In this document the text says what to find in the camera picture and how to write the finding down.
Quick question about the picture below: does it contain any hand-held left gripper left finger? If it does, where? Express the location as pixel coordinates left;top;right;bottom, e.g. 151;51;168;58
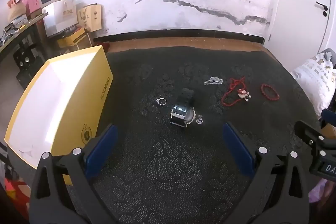
29;123;118;224

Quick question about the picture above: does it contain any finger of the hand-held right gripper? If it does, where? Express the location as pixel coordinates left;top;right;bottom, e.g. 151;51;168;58
294;121;336;152
321;109;336;126

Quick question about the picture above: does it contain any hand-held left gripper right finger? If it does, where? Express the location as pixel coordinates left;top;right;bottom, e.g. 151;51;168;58
223;122;309;224

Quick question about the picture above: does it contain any red cord necklace with charm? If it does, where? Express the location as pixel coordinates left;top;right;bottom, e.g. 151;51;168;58
221;76;252;106

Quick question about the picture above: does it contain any red bead bracelet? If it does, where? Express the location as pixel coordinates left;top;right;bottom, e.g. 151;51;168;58
261;84;280;101

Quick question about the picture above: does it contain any yellow box with white inside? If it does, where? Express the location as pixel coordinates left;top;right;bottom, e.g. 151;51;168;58
4;45;114;185

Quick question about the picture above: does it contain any black wrist watch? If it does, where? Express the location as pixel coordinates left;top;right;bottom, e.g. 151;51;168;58
170;88;197;128

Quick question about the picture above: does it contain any silver chain bracelet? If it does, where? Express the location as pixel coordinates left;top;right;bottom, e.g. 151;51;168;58
204;76;224;85

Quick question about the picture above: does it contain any purple cloth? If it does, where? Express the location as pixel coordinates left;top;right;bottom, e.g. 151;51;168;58
308;179;336;204

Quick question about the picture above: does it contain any white printed pillow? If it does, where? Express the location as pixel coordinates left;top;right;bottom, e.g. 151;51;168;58
290;52;336;117

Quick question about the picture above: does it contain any red and yellow bag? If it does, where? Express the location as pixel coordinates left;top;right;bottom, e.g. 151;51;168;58
0;161;29;219

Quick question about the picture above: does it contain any black computer tower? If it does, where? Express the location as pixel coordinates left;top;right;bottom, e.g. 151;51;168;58
16;67;40;89

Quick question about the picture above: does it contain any yellow cardboard box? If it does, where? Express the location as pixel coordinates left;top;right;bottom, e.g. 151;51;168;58
57;28;88;48

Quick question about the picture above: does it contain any brown paper bag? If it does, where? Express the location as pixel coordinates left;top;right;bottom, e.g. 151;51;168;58
77;4;103;32

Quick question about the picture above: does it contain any white gift bag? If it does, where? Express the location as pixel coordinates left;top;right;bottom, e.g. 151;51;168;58
43;0;78;38

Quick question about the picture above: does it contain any black desk with wooden edge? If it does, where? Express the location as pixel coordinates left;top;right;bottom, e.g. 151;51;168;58
0;13;49;62

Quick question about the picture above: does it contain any silver device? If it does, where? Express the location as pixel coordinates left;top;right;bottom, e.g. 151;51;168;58
4;15;28;33

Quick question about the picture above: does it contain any pink box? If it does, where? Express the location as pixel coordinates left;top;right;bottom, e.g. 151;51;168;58
22;0;44;13

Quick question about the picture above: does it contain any straw bag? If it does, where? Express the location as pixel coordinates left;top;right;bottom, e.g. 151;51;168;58
7;0;27;22

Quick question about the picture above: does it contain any black door handle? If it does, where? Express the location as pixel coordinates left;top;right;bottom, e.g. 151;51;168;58
316;1;328;17

